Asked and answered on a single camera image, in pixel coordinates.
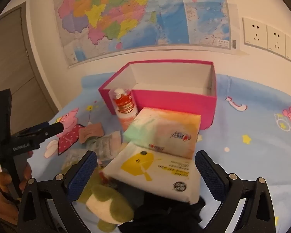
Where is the black cloth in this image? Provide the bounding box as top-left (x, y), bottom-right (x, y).
top-left (118, 187), bottom-right (206, 233)

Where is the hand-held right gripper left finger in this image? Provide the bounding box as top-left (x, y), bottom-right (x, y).
top-left (17, 150), bottom-right (99, 233)

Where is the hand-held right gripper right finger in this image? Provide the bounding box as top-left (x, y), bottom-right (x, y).
top-left (195, 150), bottom-right (275, 233)

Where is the pink cardboard box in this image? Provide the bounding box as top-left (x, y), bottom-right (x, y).
top-left (98, 60), bottom-right (218, 131)

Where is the green plush toy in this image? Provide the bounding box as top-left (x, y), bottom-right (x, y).
top-left (78, 167), bottom-right (134, 232)

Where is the grey wooden door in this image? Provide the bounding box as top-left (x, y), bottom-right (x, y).
top-left (0, 2), bottom-right (59, 139)

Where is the clear plastic packet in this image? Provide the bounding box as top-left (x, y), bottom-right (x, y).
top-left (61, 148), bottom-right (88, 171)

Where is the large pastel tissue pack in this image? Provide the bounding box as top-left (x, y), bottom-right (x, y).
top-left (123, 107), bottom-right (201, 160)

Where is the person's left forearm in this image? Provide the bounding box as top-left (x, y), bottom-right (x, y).
top-left (0, 184), bottom-right (18, 226)

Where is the person's left hand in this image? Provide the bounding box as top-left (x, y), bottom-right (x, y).
top-left (0, 150), bottom-right (34, 195)

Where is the white wipes pack yellow print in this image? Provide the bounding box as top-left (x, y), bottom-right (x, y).
top-left (103, 142), bottom-right (201, 205)

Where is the colourful wall map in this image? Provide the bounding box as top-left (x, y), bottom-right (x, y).
top-left (54, 0), bottom-right (240, 69)

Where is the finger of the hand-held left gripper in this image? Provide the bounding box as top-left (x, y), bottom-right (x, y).
top-left (16, 121), bottom-right (65, 142)

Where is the orange lotion bottle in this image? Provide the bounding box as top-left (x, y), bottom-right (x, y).
top-left (108, 88), bottom-right (139, 132)

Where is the small white printed packet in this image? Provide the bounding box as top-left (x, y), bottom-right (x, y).
top-left (86, 130), bottom-right (123, 161)

